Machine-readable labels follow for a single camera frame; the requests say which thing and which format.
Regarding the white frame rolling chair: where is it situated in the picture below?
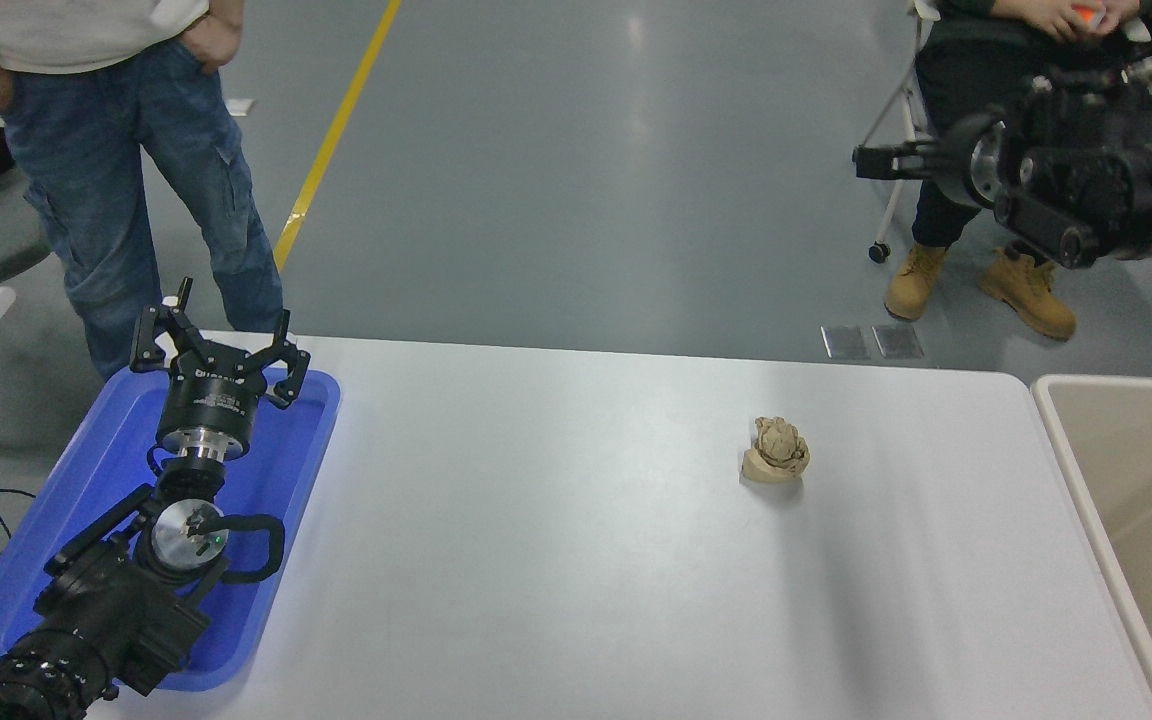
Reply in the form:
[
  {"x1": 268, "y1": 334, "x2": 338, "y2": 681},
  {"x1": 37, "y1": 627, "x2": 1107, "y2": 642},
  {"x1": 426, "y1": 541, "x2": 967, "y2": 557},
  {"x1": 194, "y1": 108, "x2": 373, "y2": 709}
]
[{"x1": 851, "y1": 0, "x2": 937, "y2": 266}]

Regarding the large pale bin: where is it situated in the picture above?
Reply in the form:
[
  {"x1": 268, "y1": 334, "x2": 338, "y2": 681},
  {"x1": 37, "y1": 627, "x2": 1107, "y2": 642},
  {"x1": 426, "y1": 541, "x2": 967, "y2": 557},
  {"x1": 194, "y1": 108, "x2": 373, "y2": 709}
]
[{"x1": 1029, "y1": 375, "x2": 1152, "y2": 720}]

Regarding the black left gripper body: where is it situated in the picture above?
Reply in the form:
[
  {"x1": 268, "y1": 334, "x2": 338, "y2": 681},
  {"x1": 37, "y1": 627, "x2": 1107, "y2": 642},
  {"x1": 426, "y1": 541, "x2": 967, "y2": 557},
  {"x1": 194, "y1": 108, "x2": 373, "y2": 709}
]
[{"x1": 156, "y1": 345, "x2": 269, "y2": 444}]

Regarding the blue plastic tray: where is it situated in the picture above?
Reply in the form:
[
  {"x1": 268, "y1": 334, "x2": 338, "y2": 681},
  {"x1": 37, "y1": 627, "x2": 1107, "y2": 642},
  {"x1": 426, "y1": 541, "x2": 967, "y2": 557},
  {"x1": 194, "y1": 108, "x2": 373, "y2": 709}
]
[{"x1": 0, "y1": 368, "x2": 341, "y2": 693}]

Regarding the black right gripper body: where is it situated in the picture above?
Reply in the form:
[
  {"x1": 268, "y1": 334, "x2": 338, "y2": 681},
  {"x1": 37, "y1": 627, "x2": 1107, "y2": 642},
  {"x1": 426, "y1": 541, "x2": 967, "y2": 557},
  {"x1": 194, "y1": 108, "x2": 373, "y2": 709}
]
[{"x1": 934, "y1": 108, "x2": 999, "y2": 208}]

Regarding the person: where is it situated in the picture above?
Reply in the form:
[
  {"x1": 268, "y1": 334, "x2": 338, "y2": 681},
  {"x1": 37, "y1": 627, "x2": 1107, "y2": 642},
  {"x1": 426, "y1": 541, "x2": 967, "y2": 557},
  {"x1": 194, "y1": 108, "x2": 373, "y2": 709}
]
[
  {"x1": 884, "y1": 0, "x2": 1152, "y2": 341},
  {"x1": 0, "y1": 0, "x2": 285, "y2": 381}
]

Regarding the person's left hand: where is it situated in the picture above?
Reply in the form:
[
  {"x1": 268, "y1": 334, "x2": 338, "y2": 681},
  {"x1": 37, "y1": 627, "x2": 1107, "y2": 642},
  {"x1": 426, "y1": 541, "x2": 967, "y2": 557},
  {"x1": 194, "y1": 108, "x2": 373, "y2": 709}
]
[{"x1": 179, "y1": 8, "x2": 240, "y2": 73}]

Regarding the crumpled tan paper ball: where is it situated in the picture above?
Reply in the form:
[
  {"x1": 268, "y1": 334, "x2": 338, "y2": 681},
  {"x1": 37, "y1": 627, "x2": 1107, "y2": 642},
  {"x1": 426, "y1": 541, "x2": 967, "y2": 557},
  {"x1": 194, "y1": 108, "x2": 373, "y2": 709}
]
[{"x1": 740, "y1": 416, "x2": 810, "y2": 485}]

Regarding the person's right hand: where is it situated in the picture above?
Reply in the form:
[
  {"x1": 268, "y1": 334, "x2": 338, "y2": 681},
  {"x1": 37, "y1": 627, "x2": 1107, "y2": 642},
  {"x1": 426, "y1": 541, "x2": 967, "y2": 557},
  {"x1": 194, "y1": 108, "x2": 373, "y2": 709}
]
[{"x1": 1021, "y1": 0, "x2": 1134, "y2": 41}]

